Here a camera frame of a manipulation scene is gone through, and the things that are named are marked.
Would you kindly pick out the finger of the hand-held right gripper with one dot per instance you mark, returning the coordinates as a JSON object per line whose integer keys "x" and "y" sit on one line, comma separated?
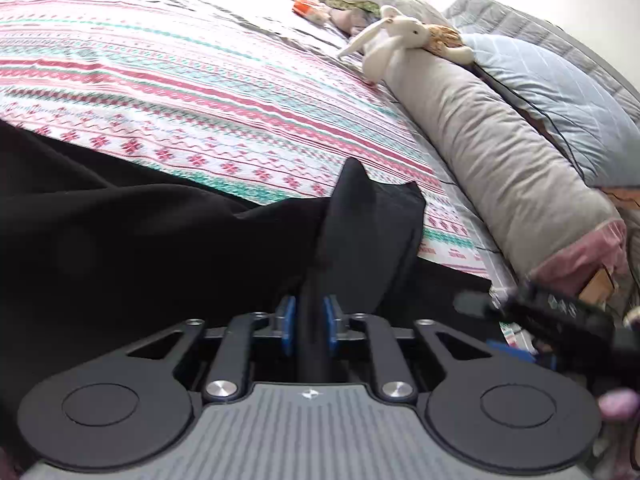
{"x": 520, "y": 355}
{"x": 480, "y": 304}

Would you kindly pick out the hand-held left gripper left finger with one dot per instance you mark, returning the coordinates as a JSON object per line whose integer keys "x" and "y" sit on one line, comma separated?
{"x": 285, "y": 325}

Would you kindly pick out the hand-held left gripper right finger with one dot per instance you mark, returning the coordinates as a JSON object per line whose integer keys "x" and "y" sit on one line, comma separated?
{"x": 331, "y": 325}

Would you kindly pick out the black pants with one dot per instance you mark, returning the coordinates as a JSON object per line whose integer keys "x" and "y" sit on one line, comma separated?
{"x": 125, "y": 260}

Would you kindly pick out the person's right hand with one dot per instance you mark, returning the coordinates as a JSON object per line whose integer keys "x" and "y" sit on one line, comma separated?
{"x": 616, "y": 404}

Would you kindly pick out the brown cardboard piece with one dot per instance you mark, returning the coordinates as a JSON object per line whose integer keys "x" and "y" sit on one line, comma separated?
{"x": 597, "y": 285}

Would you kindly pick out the long beige bolster pillow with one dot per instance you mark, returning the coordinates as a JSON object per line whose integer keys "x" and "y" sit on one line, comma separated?
{"x": 490, "y": 160}

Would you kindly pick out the light blue checked pillow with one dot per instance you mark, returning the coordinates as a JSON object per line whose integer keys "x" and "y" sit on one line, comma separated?
{"x": 560, "y": 95}

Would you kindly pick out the red green patterned blanket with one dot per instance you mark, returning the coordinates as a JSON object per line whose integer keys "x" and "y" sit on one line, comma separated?
{"x": 200, "y": 100}

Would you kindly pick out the white plush rabbit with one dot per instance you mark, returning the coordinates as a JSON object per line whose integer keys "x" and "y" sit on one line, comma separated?
{"x": 405, "y": 32}

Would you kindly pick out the grey quilted headboard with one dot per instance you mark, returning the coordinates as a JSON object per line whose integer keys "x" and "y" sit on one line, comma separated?
{"x": 525, "y": 25}

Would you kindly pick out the pale pink cloth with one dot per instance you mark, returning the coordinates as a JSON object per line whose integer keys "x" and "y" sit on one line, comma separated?
{"x": 350, "y": 20}

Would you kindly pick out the orange packet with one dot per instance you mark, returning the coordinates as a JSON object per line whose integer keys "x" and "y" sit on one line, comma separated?
{"x": 305, "y": 7}

